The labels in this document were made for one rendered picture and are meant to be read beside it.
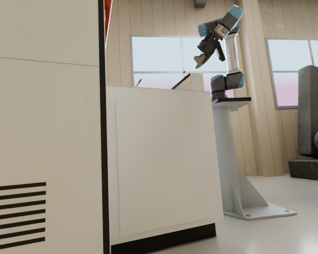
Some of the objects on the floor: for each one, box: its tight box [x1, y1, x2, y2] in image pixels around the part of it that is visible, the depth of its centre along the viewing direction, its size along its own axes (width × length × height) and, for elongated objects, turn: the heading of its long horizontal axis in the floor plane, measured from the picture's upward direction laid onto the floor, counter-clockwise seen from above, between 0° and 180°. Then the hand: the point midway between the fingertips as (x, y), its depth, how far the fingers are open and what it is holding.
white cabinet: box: [107, 86, 224, 254], centre depth 144 cm, size 64×96×82 cm
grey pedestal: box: [212, 101, 297, 221], centre depth 153 cm, size 51×44×82 cm
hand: (198, 67), depth 115 cm, fingers closed
